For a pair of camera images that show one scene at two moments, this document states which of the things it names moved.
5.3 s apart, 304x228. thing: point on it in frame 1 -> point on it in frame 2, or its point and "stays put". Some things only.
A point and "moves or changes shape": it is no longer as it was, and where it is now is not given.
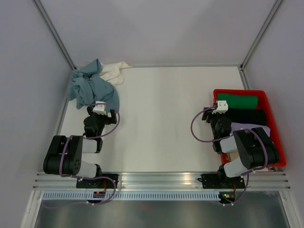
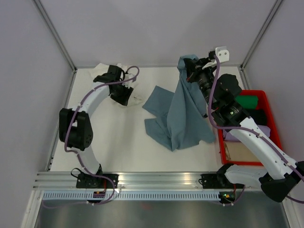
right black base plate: [221, 181] stays put
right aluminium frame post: [277, 4] stays put
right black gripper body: [212, 118] -> [202, 76]
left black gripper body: [102, 119] -> [121, 94]
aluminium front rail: [164, 181] stays put
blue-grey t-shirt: [87, 86] -> [179, 118]
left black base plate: [99, 183] stays put
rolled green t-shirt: [235, 101] stays put
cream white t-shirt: [111, 72] moves or changes shape
